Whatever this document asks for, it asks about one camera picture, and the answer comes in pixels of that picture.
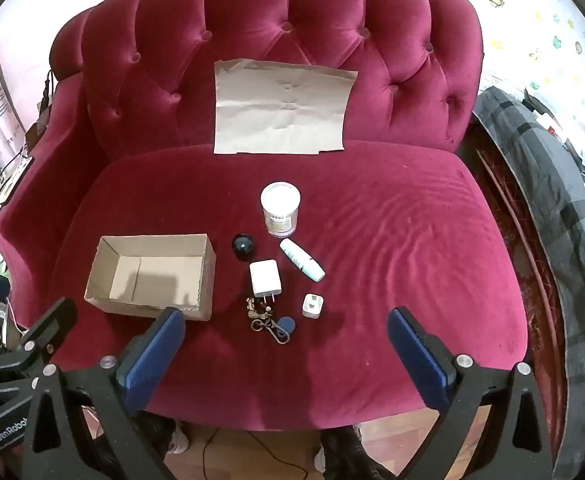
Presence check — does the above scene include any red velvet tufted sofa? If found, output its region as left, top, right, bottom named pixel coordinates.
left=0, top=0, right=530, bottom=433

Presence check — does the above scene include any brown paper sheet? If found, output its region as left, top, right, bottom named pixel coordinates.
left=213, top=59, right=359, bottom=156

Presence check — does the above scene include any grey plaid blanket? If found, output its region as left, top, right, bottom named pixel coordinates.
left=472, top=85, right=585, bottom=476

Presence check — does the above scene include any small white cube charger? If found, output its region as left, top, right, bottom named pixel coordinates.
left=301, top=293, right=325, bottom=319

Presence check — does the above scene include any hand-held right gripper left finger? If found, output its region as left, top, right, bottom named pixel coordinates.
left=22, top=306, right=188, bottom=480

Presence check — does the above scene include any metal keychain with blue tag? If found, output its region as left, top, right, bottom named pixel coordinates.
left=245, top=296, right=297, bottom=346

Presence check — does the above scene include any white pronged charger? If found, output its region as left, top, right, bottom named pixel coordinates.
left=249, top=259, right=279, bottom=311

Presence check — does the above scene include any cardboard box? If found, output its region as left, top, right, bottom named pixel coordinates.
left=83, top=233, right=218, bottom=322

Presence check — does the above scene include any pale blue tube bottle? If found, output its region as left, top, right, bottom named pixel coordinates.
left=279, top=238, right=326, bottom=282

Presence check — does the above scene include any clear cotton swab jar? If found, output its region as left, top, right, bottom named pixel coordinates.
left=260, top=182, right=302, bottom=239

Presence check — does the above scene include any brown cardboard carton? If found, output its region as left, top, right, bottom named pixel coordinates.
left=25, top=110, right=49, bottom=150

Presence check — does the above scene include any dark red patterned rug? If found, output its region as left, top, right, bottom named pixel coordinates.
left=459, top=115, right=570, bottom=411

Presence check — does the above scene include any person's dark trouser leg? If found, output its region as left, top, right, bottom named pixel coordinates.
left=319, top=427, right=398, bottom=480
left=135, top=412, right=179, bottom=468

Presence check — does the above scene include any black rounded gadget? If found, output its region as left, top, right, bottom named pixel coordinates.
left=231, top=233, right=256, bottom=262

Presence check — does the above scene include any white cable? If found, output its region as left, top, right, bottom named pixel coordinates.
left=0, top=204, right=29, bottom=335

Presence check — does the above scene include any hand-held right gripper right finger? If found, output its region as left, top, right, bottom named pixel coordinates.
left=387, top=306, right=555, bottom=480

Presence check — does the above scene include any black floor cable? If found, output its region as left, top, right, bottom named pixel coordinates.
left=201, top=429, right=315, bottom=480

